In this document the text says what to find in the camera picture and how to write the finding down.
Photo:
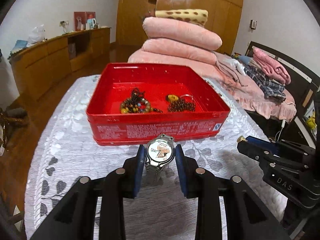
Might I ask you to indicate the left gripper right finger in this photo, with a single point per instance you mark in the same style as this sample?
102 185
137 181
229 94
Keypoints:
227 206

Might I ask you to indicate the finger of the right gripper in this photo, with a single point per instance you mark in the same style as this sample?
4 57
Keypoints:
262 142
263 154

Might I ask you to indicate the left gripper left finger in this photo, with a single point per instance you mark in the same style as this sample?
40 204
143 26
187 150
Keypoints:
95 205

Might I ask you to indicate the small gold charm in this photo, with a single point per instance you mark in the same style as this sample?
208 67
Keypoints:
241 138

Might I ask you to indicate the silver wrist watch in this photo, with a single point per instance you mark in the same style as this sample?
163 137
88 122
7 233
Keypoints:
159 153

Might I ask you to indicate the yellow round pendant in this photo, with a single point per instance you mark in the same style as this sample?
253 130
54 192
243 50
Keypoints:
172 98

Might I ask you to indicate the plaid folded shirt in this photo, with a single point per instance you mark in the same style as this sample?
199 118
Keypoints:
271 89

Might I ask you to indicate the dark bed headboard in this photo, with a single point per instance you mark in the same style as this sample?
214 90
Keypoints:
303 88

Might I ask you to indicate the folded pink cloth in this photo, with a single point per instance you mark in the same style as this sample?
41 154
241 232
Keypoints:
271 67

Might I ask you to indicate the pink bed sheet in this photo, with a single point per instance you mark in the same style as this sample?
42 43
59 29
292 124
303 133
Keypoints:
246 92

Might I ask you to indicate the wooden coat stand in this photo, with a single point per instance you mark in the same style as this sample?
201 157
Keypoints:
9 119

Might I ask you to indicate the lower pink folded quilt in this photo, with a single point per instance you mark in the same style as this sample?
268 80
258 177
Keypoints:
169 47

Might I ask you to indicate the pink folded quilt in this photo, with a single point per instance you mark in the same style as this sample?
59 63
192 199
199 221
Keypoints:
181 31
169 47

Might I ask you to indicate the red metal tin box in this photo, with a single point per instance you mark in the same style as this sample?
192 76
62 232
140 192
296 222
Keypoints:
129 104

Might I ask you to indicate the upper pink folded quilt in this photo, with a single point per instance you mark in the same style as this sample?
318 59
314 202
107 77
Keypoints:
181 31

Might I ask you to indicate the wooden wardrobe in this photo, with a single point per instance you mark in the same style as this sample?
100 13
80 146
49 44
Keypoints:
224 18

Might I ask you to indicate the yellow brown-spotted blanket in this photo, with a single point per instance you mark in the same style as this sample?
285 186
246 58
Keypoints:
194 16

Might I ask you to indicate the wooden sideboard cabinet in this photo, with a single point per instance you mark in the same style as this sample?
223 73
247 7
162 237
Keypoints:
37 68

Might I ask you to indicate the blue folded cloth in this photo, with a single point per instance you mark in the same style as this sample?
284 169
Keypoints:
19 45

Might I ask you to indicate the white plastic bag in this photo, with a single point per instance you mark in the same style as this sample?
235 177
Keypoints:
37 35

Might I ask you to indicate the light blue electric kettle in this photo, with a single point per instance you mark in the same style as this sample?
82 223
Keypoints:
91 23

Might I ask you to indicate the red picture box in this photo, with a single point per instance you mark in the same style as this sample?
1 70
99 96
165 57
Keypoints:
80 19

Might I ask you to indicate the wall switch panel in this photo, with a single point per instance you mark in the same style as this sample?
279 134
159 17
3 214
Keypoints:
253 24

